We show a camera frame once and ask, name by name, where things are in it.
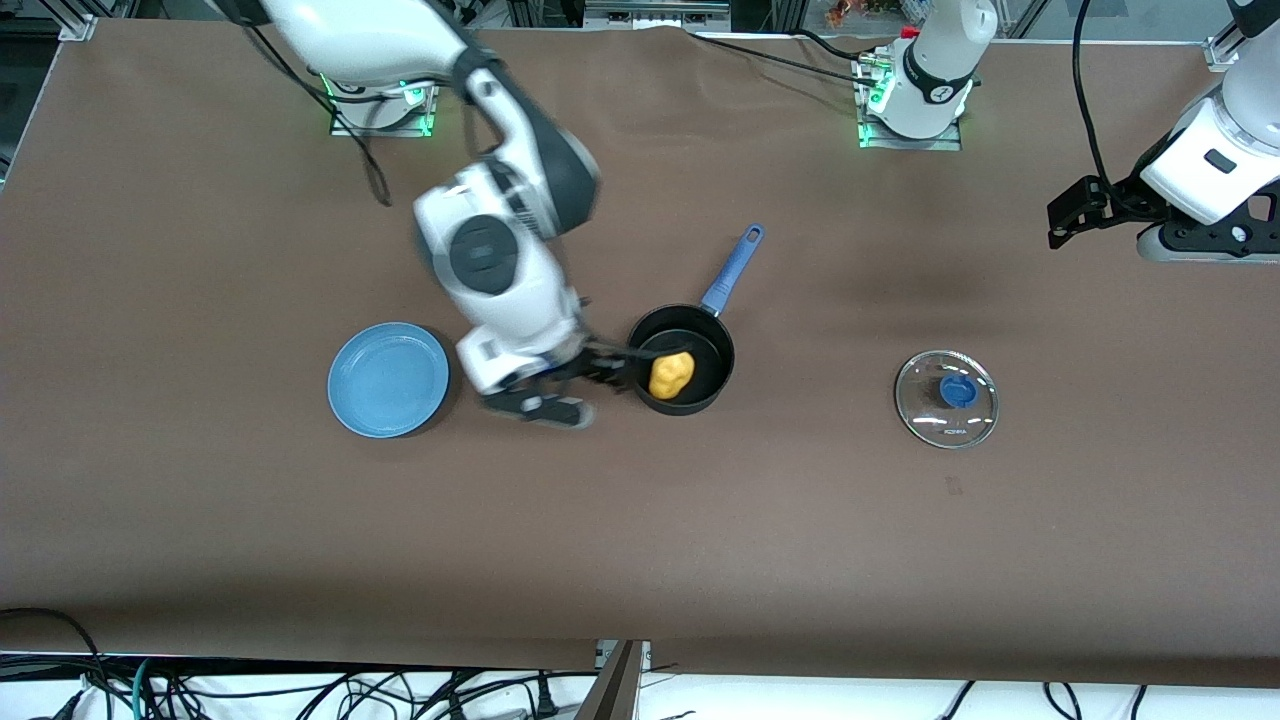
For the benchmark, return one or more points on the glass lid with blue knob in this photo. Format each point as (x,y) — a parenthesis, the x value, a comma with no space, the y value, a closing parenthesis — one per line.
(930,425)

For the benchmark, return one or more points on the blue round plate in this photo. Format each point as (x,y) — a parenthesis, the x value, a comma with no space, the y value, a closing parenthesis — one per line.
(390,380)

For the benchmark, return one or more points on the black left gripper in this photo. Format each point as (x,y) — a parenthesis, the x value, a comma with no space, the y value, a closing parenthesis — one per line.
(1117,195)

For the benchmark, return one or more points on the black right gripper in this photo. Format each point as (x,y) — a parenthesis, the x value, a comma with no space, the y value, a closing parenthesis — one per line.
(583,358)

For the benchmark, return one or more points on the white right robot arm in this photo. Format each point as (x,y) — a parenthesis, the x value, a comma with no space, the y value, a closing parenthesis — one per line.
(500,290)

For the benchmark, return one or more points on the metal table post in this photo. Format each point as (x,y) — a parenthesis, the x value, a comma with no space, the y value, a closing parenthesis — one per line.
(620,690)

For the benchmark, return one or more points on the yellow potato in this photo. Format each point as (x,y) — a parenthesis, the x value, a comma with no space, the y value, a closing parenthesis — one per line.
(670,377)

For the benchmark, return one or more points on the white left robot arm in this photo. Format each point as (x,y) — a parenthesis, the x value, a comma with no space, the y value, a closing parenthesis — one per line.
(1230,140)

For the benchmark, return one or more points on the black power plug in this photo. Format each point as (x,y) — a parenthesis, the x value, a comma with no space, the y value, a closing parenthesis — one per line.
(543,695)

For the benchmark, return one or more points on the grey metal frame panel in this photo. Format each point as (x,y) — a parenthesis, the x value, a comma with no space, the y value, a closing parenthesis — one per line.
(650,15)

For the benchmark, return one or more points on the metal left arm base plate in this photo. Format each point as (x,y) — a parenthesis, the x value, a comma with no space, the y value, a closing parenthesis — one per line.
(945,143)

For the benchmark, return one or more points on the orange toy figure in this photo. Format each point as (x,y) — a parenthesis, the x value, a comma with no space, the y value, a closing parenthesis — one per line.
(845,12)

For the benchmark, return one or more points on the aluminium frame strut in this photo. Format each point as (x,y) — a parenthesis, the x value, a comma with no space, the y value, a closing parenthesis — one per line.
(1025,15)

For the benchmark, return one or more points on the aluminium frame corner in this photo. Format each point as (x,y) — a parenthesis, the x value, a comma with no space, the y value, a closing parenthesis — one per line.
(78,25)

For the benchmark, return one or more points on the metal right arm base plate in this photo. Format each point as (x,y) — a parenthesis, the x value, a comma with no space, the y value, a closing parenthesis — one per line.
(345,128)

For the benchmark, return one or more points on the brown table cover sheet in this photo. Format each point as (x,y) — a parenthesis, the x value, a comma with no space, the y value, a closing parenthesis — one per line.
(600,520)

